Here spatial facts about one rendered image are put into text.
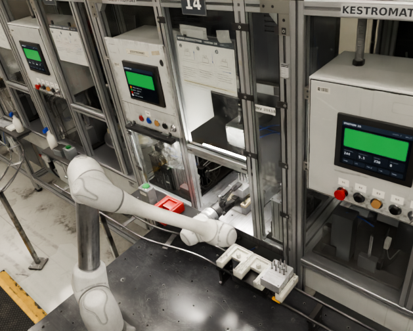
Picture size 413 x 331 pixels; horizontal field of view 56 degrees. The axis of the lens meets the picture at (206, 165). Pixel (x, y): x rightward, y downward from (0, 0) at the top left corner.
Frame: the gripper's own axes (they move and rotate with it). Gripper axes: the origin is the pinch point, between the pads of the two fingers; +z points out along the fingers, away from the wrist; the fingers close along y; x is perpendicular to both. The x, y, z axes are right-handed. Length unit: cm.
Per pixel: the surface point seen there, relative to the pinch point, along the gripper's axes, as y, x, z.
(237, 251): -15.8, -15.5, -23.5
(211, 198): -12.4, 18.3, -2.1
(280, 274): -9, -43, -27
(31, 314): -98, 126, -100
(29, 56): 61, 149, -14
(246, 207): -7.4, -6.6, -1.9
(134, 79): 62, 43, -14
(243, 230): -11.9, -12.2, -13.3
